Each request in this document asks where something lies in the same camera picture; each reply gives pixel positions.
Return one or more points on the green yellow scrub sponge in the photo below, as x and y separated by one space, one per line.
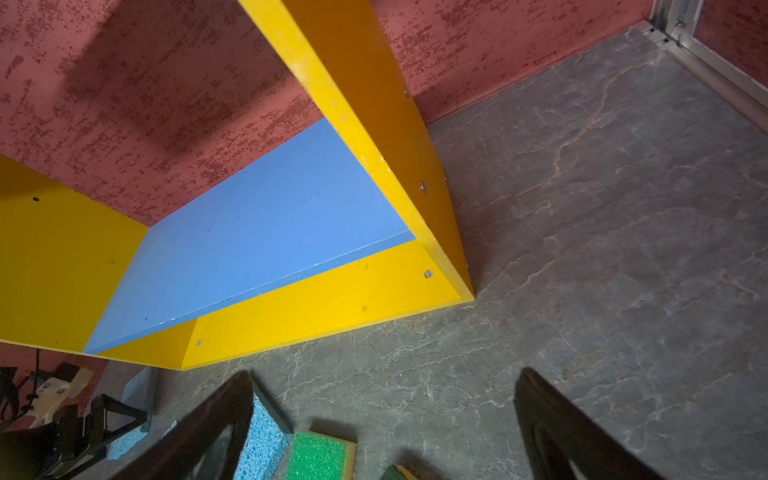
316 456

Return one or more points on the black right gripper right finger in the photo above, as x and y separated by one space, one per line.
559 438

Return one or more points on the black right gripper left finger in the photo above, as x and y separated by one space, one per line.
207 443

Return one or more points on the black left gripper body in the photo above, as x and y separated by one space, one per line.
45 452

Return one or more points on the dark green curved sponge upper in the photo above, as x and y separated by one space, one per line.
397 472

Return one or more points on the yellow wooden shelf unit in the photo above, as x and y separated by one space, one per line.
184 183

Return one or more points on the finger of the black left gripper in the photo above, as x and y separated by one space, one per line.
99 434

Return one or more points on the aluminium corner frame post right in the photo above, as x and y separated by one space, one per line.
723 43

